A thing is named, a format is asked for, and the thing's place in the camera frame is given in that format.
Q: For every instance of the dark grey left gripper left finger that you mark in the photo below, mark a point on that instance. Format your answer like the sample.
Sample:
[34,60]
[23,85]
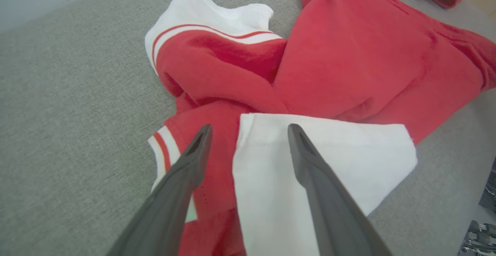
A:
[174,209]

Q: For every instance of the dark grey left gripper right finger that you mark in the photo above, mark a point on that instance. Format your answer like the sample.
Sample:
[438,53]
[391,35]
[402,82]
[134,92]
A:
[333,217]

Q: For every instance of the red and white jersey shirt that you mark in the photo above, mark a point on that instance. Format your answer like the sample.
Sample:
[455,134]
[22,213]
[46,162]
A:
[348,54]

